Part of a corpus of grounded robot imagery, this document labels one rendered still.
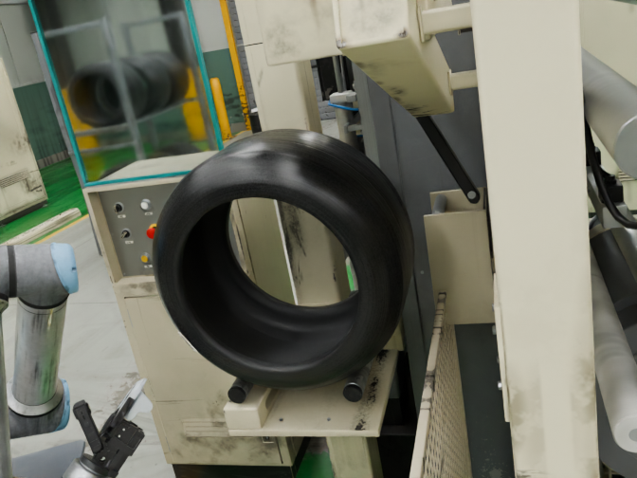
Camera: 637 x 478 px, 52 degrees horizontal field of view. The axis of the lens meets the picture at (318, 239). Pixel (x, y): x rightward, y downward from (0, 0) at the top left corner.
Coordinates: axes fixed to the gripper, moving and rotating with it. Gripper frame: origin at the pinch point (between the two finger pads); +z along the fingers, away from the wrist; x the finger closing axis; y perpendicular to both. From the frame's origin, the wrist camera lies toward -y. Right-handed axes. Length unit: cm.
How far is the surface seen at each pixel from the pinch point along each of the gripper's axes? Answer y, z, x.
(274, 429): 32.5, 6.9, 1.1
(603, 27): 134, 314, -159
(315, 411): 39.1, 15.5, 0.7
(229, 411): 21.9, 4.9, -2.5
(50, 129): -262, 224, -1087
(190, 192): -15.6, 38.1, 18.7
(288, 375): 25.0, 18.4, 12.5
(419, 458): 38, 16, 56
